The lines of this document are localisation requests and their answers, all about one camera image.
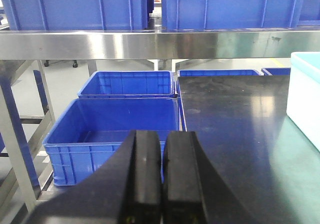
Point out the blue crate on shelf left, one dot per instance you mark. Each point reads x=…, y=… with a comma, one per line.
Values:
x=52, y=15

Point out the blue crate behind table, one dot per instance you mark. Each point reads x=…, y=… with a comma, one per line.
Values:
x=218, y=72

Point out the blue crate on shelf right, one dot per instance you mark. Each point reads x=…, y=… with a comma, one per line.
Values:
x=310, y=13

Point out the blue floor crate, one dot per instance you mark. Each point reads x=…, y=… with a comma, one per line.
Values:
x=129, y=84
x=90, y=131

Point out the steel shelf frame leg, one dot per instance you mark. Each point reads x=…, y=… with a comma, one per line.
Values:
x=20, y=151

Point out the blue crate on shelf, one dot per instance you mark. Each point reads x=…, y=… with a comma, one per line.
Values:
x=230, y=14
x=310, y=13
x=52, y=15

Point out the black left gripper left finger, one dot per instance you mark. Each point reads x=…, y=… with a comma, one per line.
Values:
x=126, y=189

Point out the stainless steel shelf beam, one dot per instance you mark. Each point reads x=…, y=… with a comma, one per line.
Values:
x=157, y=44

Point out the far blue floor crate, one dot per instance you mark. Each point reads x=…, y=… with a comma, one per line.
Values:
x=129, y=84

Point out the small blue crate edge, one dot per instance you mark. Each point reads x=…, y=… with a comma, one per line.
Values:
x=276, y=71

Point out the light teal plastic bin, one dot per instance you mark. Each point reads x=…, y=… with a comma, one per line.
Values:
x=303, y=94

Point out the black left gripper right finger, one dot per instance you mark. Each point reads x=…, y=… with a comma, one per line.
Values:
x=193, y=191

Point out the blue crate on shelf middle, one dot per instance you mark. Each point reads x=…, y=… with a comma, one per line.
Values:
x=230, y=14

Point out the near blue floor crate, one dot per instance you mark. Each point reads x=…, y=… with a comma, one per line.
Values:
x=90, y=131

